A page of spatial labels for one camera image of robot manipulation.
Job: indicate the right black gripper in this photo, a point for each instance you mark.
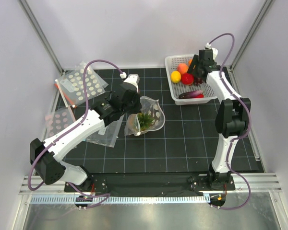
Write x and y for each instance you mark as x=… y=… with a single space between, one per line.
x=194 y=62

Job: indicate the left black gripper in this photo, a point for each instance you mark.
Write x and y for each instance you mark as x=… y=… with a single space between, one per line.
x=137 y=109

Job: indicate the toy purple eggplant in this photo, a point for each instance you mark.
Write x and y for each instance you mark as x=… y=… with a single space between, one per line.
x=190 y=95

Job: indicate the toy pineapple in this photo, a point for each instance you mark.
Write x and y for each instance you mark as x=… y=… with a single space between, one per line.
x=145 y=121

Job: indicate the clear white-dotted zip bag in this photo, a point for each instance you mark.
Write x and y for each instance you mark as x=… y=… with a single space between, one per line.
x=153 y=108

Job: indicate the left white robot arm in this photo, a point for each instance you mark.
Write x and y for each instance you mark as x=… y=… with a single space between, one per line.
x=47 y=156

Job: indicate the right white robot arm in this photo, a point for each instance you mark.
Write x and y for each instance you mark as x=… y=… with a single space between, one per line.
x=232 y=119

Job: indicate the clear blue-zipper zip bag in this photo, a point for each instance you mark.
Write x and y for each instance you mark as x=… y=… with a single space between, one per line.
x=106 y=136

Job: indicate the white-dotted zip bag stack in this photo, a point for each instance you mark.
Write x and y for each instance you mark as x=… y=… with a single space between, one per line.
x=78 y=84

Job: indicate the orange-zipper zip bag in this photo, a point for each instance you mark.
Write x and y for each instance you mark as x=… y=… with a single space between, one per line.
x=64 y=100

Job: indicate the pink-dotted zip bag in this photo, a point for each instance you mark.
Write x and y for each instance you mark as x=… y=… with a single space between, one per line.
x=58 y=121

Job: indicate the toy peach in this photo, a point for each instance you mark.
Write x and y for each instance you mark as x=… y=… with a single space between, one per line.
x=182 y=68

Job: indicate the toy red apple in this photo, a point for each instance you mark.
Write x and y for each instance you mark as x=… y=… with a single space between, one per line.
x=187 y=79

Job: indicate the toy purple grapes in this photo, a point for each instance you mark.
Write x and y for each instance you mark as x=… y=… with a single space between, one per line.
x=198 y=81

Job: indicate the toy yellow lemon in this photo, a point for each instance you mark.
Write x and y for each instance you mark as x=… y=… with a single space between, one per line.
x=175 y=76

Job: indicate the toy red chili pepper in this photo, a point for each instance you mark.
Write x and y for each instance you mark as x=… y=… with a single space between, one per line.
x=199 y=96

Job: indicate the black grid mat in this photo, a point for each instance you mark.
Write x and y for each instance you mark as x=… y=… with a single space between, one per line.
x=186 y=143

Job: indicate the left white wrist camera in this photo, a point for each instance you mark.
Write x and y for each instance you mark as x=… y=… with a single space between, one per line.
x=133 y=79

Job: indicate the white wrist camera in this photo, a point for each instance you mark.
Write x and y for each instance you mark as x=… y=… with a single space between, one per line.
x=133 y=79
x=214 y=50

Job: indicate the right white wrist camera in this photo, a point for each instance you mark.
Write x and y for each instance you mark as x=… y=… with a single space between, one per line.
x=214 y=50

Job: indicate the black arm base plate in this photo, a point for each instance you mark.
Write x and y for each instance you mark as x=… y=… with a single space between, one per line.
x=159 y=184

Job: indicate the slotted white cable duct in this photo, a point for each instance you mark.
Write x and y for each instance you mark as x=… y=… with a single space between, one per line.
x=78 y=200

